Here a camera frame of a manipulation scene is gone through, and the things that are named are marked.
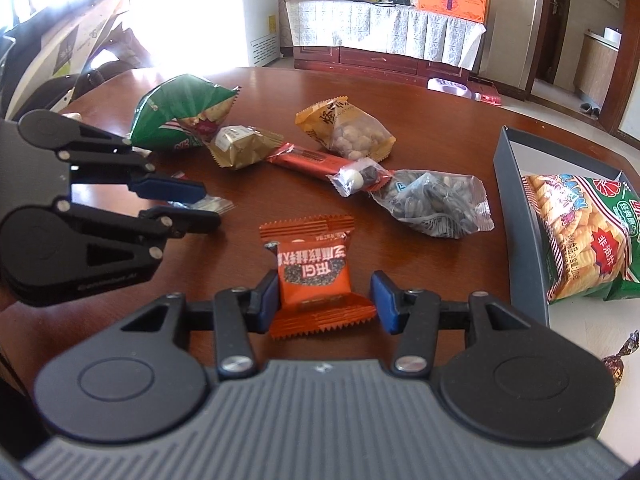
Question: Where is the dark grey box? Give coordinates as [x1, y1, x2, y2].
[492, 125, 640, 332]

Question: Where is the small clear chocolate ball packet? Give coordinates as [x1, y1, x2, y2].
[327, 157, 394, 198]

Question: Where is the yellow peanut bag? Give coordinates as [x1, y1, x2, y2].
[295, 96, 396, 162]

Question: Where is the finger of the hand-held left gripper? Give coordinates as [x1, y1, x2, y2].
[56, 199, 222, 269]
[60, 125, 207, 202]

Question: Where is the black chair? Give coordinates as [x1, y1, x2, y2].
[0, 22, 153, 116]

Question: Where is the red snack bar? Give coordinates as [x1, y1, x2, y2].
[265, 142, 361, 182]

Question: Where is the gold snack packet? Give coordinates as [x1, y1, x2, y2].
[209, 125, 285, 171]

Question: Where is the printed cardboard box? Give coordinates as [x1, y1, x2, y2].
[9, 0, 133, 107]

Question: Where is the brown wooden door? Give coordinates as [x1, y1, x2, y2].
[531, 0, 577, 92]

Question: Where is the clear candy packet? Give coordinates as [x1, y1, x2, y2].
[169, 172, 235, 216]

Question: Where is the orange sesame snack packet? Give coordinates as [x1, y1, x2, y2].
[259, 215, 378, 342]

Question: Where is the brown candy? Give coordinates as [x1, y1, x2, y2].
[601, 330, 640, 389]

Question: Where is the green striped chip bag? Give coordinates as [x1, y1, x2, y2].
[520, 172, 640, 306]

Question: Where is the brown wooden cabinet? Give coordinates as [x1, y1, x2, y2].
[292, 44, 471, 82]

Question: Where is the silver refrigerator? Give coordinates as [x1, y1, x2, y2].
[477, 0, 549, 94]

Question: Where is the clear sunflower seed bag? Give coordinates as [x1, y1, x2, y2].
[370, 170, 495, 239]

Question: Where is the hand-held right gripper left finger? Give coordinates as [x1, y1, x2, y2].
[119, 272, 280, 380]

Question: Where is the cloth-covered wooden cabinet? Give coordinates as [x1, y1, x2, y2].
[285, 0, 487, 69]

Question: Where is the white appliance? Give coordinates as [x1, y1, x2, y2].
[240, 0, 280, 67]

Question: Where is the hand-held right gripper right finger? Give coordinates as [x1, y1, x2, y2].
[370, 270, 549, 377]

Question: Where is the wooden side cabinet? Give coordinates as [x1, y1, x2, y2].
[574, 29, 622, 106]

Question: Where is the white purple bottle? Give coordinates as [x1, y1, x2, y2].
[427, 77, 482, 101]

